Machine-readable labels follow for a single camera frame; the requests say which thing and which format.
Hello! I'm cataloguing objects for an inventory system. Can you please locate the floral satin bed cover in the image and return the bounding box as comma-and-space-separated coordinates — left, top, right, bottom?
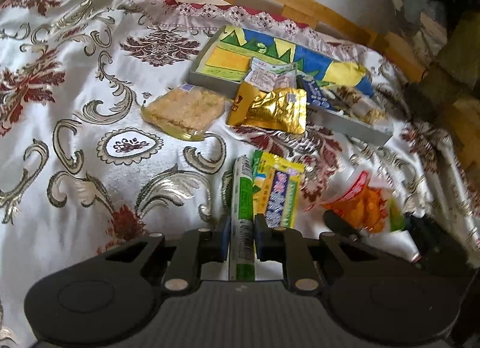
1, 0, 479, 347

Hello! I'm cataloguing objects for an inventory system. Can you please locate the gold foil snack packet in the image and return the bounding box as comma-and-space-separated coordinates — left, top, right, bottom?
227, 82, 307, 134

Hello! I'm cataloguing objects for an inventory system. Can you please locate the orange candy clear bag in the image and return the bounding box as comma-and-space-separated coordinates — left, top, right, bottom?
320, 168, 406, 234

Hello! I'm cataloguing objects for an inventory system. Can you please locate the nut bar clear packet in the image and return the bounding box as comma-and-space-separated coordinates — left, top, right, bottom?
329, 84, 391, 129

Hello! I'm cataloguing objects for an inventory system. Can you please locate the blue cookie packet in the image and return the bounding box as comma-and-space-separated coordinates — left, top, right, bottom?
297, 75, 342, 113

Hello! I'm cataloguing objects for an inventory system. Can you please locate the green white sausage stick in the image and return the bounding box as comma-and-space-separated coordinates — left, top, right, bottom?
229, 155, 256, 281

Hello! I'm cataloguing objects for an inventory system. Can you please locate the white pickled vegetable packet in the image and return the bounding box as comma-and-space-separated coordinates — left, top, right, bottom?
244, 58, 297, 93

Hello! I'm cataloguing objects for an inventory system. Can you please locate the beige cracker clear packet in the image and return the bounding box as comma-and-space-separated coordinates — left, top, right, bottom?
141, 84, 225, 141

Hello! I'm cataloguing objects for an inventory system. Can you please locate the yellow snack packet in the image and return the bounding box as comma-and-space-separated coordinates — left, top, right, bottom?
251, 150, 305, 228

